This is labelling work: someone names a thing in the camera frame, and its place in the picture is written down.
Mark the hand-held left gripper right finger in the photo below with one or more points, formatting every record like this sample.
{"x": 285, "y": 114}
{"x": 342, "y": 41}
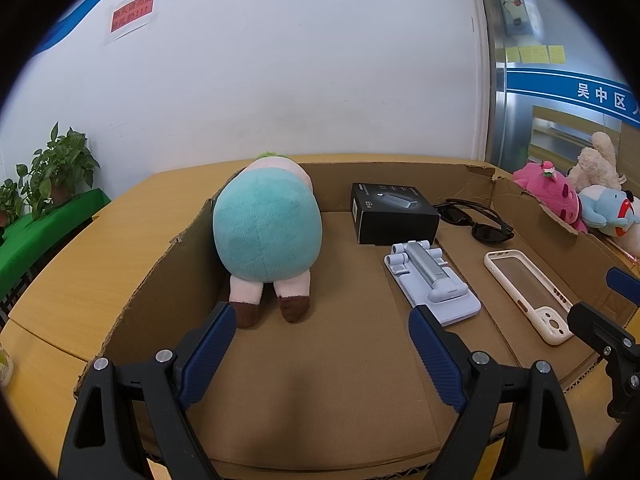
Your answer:
{"x": 435, "y": 355}

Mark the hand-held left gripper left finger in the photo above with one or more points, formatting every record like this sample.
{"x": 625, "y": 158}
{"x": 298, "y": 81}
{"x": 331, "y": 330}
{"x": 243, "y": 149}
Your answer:
{"x": 210, "y": 355}

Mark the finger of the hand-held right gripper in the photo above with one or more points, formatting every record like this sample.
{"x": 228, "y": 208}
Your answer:
{"x": 622, "y": 282}
{"x": 595, "y": 325}

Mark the white phone case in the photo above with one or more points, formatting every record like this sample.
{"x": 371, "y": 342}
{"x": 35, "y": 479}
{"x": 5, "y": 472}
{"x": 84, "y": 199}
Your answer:
{"x": 550, "y": 330}

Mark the white folding phone stand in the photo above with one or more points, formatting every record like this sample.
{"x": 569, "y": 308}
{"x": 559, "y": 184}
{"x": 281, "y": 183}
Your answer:
{"x": 450, "y": 305}

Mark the brown cardboard box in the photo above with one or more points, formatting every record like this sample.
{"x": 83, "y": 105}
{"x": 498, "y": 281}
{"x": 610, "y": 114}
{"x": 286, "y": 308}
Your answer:
{"x": 350, "y": 360}

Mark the black sunglasses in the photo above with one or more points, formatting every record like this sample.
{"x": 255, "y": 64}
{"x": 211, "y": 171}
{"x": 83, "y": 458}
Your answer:
{"x": 492, "y": 232}

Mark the black product box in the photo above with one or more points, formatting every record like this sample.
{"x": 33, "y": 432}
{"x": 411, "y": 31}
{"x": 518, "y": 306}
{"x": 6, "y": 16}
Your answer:
{"x": 395, "y": 220}

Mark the blue white plush toy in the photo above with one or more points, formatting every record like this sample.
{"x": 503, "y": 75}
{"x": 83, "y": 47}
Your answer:
{"x": 600, "y": 205}

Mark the pink plush toy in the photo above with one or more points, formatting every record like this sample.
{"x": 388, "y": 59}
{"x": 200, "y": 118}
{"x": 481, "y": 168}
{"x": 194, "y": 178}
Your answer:
{"x": 550, "y": 195}

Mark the cream plush bunny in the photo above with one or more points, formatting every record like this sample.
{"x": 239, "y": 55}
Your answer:
{"x": 597, "y": 165}

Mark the plush pig with teal pants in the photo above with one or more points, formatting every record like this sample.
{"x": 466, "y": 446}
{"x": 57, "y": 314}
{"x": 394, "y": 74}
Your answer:
{"x": 265, "y": 225}

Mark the blue door banner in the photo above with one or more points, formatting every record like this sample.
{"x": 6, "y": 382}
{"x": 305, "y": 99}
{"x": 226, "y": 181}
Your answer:
{"x": 550, "y": 87}

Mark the yellow sticky note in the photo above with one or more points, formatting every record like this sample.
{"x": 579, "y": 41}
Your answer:
{"x": 533, "y": 53}
{"x": 512, "y": 54}
{"x": 556, "y": 54}

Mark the large potted green plant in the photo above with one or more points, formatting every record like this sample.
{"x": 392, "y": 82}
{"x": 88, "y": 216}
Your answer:
{"x": 62, "y": 165}

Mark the small potted green plant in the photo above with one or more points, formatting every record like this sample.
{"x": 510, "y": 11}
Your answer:
{"x": 10, "y": 202}

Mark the cartoon sheep poster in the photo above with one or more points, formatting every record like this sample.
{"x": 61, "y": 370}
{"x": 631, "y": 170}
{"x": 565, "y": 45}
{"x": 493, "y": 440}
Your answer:
{"x": 515, "y": 2}

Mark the glass door with metal frame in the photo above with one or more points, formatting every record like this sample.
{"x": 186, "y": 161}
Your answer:
{"x": 495, "y": 110}

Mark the red wall notice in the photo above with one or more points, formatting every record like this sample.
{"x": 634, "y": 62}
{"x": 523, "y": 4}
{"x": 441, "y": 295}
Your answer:
{"x": 132, "y": 15}

